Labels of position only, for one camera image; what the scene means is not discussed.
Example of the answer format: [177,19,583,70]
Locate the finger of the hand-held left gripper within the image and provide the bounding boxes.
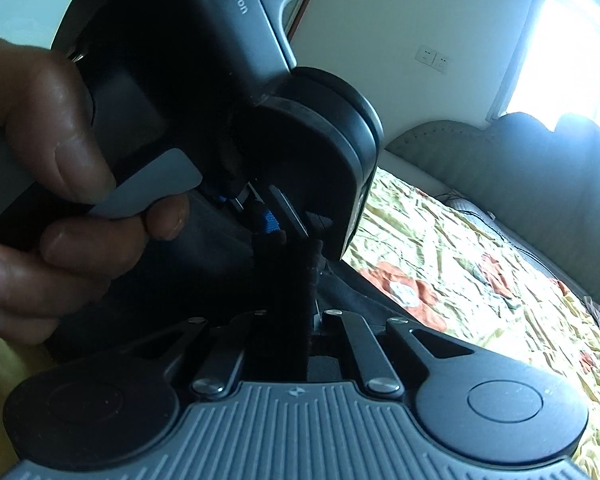
[304,210,334,237]
[250,200,289,242]

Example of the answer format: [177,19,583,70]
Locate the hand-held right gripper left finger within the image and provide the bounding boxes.
[128,310,268,394]

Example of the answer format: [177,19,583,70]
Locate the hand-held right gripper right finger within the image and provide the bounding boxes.
[323,309,462,394]

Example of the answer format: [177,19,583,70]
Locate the black pants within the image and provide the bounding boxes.
[45,195,386,382]

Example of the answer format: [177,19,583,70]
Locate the person's left hand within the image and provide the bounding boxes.
[0,37,192,345]

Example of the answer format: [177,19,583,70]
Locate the yellow printed blanket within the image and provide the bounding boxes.
[0,166,600,480]

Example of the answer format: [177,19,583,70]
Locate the grey padded headboard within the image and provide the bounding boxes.
[384,110,600,283]

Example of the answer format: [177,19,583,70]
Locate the bright window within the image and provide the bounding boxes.
[497,0,600,123]

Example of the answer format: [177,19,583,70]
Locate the brown wooden door frame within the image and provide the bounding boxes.
[289,0,315,37]

